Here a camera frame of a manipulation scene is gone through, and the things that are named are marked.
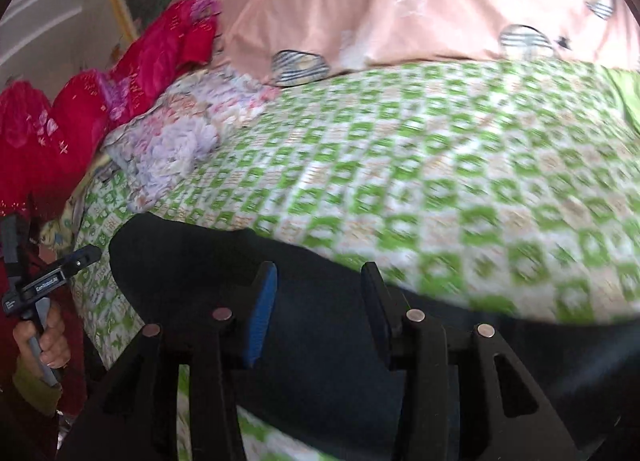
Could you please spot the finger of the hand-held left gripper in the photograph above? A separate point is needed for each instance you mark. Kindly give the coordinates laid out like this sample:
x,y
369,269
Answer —
x,y
11,241
75,261

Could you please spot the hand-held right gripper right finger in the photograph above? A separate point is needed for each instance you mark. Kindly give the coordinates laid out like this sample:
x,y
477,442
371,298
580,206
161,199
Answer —
x,y
381,321

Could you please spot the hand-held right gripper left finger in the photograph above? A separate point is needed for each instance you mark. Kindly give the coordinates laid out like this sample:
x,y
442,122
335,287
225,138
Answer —
x,y
261,321

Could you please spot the dark navy pants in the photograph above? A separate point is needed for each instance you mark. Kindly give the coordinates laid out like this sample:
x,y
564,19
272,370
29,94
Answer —
x,y
320,341

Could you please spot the person's left forearm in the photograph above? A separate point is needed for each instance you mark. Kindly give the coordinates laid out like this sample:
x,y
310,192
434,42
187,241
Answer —
x,y
32,388

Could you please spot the person's left hand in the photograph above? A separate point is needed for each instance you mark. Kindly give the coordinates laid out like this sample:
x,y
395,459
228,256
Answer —
x,y
52,341

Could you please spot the pale floral cloth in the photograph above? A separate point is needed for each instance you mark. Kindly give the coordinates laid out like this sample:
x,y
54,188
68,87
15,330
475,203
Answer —
x,y
170,141

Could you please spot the green checked bed sheet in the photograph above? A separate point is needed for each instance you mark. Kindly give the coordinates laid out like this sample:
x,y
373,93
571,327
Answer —
x,y
450,166

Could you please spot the red embroidered quilt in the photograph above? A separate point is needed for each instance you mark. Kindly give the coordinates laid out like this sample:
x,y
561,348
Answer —
x,y
150,56

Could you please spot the pink quilt with striped patches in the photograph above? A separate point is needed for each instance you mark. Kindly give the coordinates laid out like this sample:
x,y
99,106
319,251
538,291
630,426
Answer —
x,y
425,6

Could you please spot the plain green cloth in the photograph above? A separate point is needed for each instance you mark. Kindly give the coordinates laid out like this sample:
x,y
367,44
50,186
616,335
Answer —
x,y
626,93

